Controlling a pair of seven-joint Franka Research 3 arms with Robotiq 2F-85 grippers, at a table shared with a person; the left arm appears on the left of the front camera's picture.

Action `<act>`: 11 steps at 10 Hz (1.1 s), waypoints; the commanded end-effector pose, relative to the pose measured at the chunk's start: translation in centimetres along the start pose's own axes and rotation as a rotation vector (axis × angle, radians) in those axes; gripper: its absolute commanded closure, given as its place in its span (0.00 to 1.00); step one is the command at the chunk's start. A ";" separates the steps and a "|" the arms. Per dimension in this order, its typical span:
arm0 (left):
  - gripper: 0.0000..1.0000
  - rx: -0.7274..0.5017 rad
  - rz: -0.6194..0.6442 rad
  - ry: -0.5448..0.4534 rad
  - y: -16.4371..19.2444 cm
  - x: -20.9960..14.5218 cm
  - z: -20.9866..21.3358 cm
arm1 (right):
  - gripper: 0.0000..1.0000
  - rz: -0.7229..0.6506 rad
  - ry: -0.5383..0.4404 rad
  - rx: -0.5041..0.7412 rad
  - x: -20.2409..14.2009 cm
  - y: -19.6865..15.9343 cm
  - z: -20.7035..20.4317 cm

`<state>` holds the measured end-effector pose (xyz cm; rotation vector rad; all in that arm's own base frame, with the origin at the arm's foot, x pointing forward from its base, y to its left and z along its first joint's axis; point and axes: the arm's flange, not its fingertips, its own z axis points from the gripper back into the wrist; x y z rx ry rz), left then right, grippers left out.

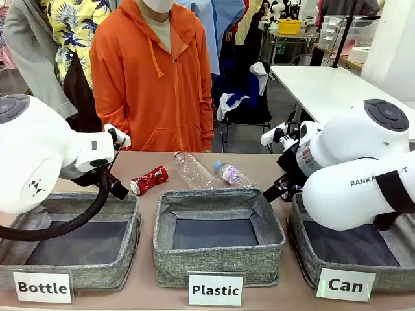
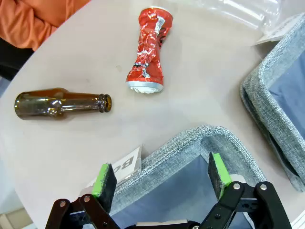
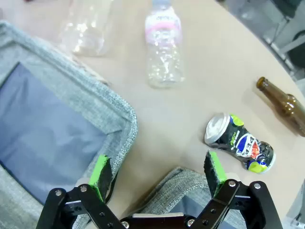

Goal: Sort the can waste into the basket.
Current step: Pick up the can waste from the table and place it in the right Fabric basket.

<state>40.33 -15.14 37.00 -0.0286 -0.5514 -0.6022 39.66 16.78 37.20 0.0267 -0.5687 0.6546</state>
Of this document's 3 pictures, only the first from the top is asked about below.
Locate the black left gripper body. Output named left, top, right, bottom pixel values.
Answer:
left=92, top=170, right=121, bottom=194

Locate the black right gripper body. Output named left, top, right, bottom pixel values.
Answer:
left=277, top=143, right=309, bottom=192

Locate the crushed red can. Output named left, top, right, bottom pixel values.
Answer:
left=129, top=165, right=171, bottom=196

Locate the small labelled water bottle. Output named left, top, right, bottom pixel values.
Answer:
left=213, top=160, right=254, bottom=189

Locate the large clear plastic bottle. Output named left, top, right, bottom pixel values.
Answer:
left=174, top=151, right=219, bottom=189

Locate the person's right forearm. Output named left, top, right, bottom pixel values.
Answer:
left=95, top=93, right=131, bottom=137

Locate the person's left forearm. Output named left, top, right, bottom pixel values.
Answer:
left=198, top=103, right=215, bottom=152

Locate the grey fabric bottle basket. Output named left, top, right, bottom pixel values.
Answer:
left=0, top=191, right=143, bottom=292

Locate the grey fabric can basket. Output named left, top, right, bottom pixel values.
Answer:
left=287, top=192, right=415, bottom=293

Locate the grey fabric plastic basket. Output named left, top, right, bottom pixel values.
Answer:
left=152, top=187, right=287, bottom=288

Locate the white Can label sign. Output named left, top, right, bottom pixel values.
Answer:
left=315, top=268, right=377, bottom=303

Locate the yellow plastic basket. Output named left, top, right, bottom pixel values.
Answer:
left=278, top=19, right=303, bottom=36

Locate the black chair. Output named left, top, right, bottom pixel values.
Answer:
left=219, top=61, right=274, bottom=154

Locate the white table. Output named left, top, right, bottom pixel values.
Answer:
left=268, top=65, right=415, bottom=143

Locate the dark brown skirt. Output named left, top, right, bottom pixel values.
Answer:
left=63, top=53, right=103, bottom=133

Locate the blue cloth on chair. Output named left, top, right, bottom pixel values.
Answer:
left=226, top=75, right=262, bottom=108

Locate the person in orange hoodie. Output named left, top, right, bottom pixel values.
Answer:
left=89, top=0, right=215, bottom=153

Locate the grey white hooded garment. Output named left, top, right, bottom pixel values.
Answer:
left=248, top=62, right=270, bottom=79

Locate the wooden work table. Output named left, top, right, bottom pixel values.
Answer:
left=311, top=44, right=364, bottom=76

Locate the white Plastic label sign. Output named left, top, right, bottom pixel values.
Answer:
left=187, top=271, right=245, bottom=307

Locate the white Bottle label sign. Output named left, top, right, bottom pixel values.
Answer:
left=12, top=269, right=74, bottom=305

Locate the white paper roll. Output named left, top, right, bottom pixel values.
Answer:
left=348, top=46, right=372, bottom=64

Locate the black pole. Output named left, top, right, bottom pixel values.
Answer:
left=331, top=0, right=358, bottom=69

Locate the clear plastic drawer unit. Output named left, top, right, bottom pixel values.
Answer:
left=318, top=14, right=381, bottom=50

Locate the beige hanging garment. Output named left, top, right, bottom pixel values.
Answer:
left=234, top=0, right=264, bottom=47

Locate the person in grey jacket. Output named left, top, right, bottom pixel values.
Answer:
left=3, top=0, right=79, bottom=119

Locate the yellow floral shirt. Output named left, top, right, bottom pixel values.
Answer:
left=47, top=0, right=112, bottom=86

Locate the blue hanging garment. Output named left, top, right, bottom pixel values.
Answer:
left=181, top=0, right=246, bottom=76

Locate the pink hanging garment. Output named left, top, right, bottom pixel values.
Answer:
left=0, top=0, right=18, bottom=71

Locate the white face mask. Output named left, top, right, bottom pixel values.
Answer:
left=134, top=0, right=176, bottom=14

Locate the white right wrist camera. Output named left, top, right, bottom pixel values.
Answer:
left=261, top=122, right=299, bottom=152

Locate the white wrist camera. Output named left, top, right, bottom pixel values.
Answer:
left=261, top=122, right=299, bottom=152
left=103, top=122, right=132, bottom=147

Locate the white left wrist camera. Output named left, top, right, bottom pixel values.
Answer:
left=103, top=122, right=132, bottom=147

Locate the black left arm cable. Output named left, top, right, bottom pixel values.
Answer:
left=0, top=168, right=112, bottom=242

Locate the metal frame table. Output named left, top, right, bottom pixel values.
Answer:
left=268, top=29, right=320, bottom=66

